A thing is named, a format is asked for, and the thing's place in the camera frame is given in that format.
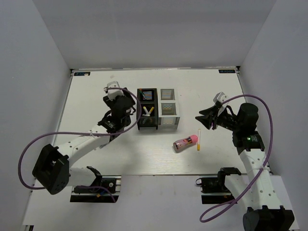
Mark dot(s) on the blue corner label sticker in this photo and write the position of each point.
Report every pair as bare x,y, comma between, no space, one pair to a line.
227,71

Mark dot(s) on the left blue corner label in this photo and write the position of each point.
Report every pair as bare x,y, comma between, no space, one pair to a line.
81,73

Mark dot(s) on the orange capped white marker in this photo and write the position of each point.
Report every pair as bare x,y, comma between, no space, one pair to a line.
198,139

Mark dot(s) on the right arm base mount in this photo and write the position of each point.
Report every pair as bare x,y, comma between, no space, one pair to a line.
213,189

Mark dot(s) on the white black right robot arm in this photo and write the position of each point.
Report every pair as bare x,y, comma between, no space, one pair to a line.
263,210

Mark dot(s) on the pink capped glue bottle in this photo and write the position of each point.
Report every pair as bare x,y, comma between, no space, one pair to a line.
183,144

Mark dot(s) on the black slotted pen holder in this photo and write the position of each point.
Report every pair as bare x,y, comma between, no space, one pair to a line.
152,101

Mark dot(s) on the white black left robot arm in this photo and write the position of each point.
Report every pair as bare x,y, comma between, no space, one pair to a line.
54,167

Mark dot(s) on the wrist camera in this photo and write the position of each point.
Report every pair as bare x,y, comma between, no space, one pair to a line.
219,100
113,90

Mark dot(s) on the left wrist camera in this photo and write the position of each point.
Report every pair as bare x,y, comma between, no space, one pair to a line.
113,90

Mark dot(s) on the white slotted pen holder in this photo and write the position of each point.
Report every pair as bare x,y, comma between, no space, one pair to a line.
168,109

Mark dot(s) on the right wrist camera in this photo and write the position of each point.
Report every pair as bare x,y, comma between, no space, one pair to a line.
219,100

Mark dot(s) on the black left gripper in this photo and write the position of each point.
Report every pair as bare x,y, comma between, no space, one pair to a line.
109,103

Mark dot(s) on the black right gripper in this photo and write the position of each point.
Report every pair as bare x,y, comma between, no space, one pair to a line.
207,120

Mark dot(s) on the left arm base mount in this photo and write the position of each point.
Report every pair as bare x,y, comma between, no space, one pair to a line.
106,190

